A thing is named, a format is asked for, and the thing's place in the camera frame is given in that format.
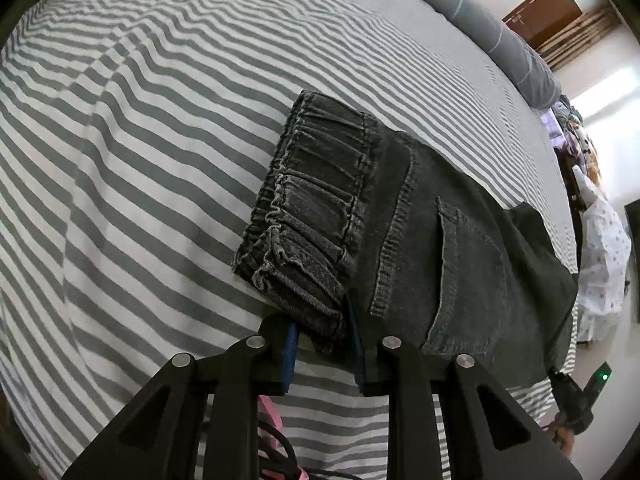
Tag grey white striped bed sheet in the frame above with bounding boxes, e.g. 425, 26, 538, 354
0, 0, 583, 480

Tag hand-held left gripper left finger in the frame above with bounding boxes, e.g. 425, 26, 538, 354
62, 317, 302, 480

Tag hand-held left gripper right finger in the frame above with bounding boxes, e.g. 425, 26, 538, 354
349, 304, 584, 480

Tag pile of mixed clothes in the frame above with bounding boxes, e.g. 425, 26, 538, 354
547, 95, 603, 191

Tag black denim pants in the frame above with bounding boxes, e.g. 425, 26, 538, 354
232, 90, 580, 386

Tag white dotted cloth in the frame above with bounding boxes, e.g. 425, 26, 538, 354
572, 166, 632, 347

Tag grey rolled duvet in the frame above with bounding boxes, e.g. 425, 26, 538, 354
357, 0, 563, 110

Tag black cable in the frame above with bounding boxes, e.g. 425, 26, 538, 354
257, 417, 366, 480

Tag pink strap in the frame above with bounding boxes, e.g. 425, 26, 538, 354
257, 394, 310, 480

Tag person's right hand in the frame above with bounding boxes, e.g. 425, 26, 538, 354
542, 409, 577, 459

